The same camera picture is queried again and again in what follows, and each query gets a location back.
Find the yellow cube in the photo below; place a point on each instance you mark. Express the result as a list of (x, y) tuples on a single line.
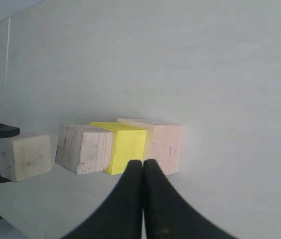
[(128, 144)]

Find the small wooden cube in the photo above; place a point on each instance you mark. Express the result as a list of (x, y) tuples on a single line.
[(25, 156)]

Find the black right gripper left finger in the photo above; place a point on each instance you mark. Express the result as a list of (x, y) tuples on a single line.
[(120, 215)]

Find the medium wooden cube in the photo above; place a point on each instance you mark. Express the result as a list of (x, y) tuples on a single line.
[(83, 149)]

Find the large wooden cube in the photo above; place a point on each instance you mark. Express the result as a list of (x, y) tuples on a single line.
[(163, 142)]

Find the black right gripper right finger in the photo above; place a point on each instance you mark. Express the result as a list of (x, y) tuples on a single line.
[(167, 215)]

